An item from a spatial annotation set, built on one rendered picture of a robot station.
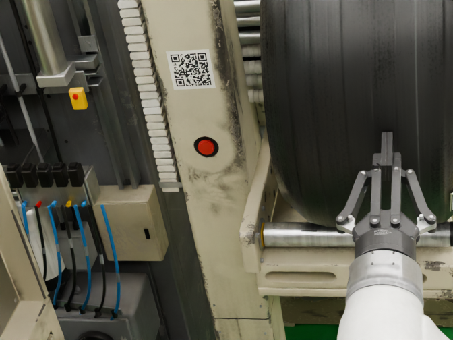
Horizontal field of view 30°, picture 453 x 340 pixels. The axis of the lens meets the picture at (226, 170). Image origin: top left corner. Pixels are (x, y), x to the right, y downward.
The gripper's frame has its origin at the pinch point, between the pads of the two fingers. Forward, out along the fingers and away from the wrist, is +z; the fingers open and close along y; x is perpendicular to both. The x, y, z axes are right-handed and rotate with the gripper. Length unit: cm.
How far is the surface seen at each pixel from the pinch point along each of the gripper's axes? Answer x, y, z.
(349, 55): -11.1, 4.8, 8.6
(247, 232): 27.7, 25.6, 10.6
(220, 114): 11.3, 29.7, 23.7
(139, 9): -8, 41, 28
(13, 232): 15, 62, 0
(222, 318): 62, 37, 17
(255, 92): 36, 32, 61
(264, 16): -13.7, 17.2, 15.6
